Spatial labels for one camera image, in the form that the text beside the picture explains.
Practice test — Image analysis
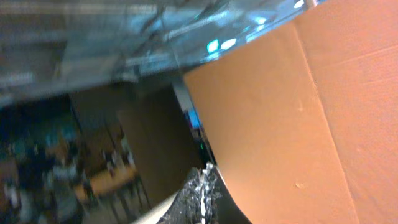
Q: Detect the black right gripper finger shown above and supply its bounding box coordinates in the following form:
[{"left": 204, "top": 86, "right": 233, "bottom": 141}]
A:
[{"left": 157, "top": 163, "right": 223, "bottom": 224}]

